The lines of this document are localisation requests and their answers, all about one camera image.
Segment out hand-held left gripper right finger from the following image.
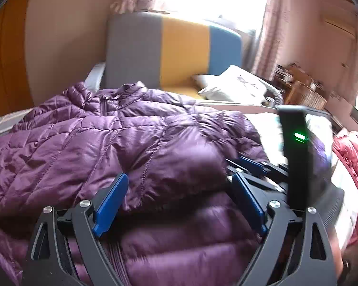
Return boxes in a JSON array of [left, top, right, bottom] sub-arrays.
[[232, 173, 338, 286]]

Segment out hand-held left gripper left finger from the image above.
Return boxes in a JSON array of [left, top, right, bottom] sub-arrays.
[[24, 173, 129, 286]]

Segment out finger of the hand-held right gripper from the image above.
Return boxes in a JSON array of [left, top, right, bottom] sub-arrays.
[[237, 155, 288, 182]]

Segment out purple puffer jacket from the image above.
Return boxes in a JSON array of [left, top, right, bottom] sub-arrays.
[[0, 80, 270, 286]]

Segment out person's right forearm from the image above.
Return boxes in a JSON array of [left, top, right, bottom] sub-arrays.
[[328, 226, 358, 285]]

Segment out red quilted jacket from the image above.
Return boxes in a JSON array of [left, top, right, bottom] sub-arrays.
[[331, 129, 358, 245]]

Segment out rattan chair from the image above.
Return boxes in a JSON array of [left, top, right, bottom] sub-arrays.
[[283, 80, 328, 110]]

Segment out white printed pillow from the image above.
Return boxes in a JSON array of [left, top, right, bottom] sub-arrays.
[[192, 65, 276, 102]]

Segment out cluttered wooden desk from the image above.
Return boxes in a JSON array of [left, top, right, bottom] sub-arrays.
[[273, 62, 314, 88]]

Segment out white cloth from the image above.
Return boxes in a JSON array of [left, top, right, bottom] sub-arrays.
[[84, 62, 107, 93]]

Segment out grey yellow blue sofa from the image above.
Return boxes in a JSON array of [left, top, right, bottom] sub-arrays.
[[103, 12, 243, 100]]

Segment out wooden wardrobe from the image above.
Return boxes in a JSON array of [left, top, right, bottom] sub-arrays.
[[0, 0, 36, 123]]

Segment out grey padded rail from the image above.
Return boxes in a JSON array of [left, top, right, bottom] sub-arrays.
[[263, 79, 284, 106]]

